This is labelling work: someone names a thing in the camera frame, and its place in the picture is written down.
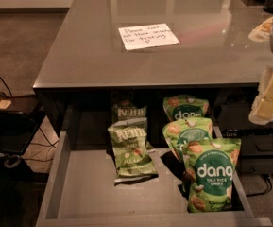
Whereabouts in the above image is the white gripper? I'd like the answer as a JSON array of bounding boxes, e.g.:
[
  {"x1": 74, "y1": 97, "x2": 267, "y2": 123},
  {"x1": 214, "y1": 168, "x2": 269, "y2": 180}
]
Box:
[{"x1": 248, "y1": 67, "x2": 273, "y2": 125}]

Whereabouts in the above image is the green jalapeno chip bag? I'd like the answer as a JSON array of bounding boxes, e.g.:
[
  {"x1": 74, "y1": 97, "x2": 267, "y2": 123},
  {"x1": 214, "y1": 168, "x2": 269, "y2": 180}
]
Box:
[{"x1": 108, "y1": 117, "x2": 158, "y2": 183}]

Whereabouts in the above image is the front Dang rice chips bag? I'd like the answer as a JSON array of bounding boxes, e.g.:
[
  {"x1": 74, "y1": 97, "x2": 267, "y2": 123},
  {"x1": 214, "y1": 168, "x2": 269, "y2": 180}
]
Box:
[{"x1": 183, "y1": 138, "x2": 241, "y2": 213}]

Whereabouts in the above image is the dang rice chips bag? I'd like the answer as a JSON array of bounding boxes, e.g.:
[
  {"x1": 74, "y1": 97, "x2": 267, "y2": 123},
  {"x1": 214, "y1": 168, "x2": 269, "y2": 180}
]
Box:
[
  {"x1": 162, "y1": 117, "x2": 213, "y2": 161},
  {"x1": 163, "y1": 95, "x2": 209, "y2": 121},
  {"x1": 183, "y1": 138, "x2": 241, "y2": 213}
]

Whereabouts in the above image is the rear Dang rice chips bag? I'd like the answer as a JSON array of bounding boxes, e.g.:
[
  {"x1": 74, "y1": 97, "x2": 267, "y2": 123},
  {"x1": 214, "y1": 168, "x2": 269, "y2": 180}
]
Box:
[{"x1": 163, "y1": 95, "x2": 209, "y2": 121}]

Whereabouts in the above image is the middle Dang rice chips bag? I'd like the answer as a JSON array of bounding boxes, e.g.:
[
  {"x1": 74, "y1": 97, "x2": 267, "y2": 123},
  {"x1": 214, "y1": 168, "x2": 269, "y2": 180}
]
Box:
[{"x1": 162, "y1": 117, "x2": 213, "y2": 161}]

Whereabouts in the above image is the rear green Kettle chip bag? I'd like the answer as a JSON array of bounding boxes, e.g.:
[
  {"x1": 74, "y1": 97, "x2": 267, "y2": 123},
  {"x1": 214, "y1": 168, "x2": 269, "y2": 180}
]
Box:
[{"x1": 111, "y1": 99, "x2": 146, "y2": 123}]

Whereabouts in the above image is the grey counter cabinet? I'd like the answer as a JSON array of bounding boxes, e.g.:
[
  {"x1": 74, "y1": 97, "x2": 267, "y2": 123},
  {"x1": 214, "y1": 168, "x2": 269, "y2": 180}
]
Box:
[{"x1": 34, "y1": 0, "x2": 273, "y2": 135}]

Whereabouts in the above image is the open grey top drawer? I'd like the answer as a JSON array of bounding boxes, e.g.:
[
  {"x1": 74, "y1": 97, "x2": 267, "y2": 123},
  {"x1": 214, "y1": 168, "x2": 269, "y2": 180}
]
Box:
[{"x1": 36, "y1": 106, "x2": 272, "y2": 227}]

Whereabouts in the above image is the white handwritten paper note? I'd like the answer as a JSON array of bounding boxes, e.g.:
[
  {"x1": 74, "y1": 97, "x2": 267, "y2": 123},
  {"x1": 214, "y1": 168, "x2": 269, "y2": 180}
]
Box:
[{"x1": 118, "y1": 24, "x2": 179, "y2": 51}]

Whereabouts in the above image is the black side table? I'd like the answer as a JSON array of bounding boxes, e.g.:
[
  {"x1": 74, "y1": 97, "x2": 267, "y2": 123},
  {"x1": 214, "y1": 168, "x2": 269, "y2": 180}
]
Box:
[{"x1": 0, "y1": 93, "x2": 45, "y2": 166}]

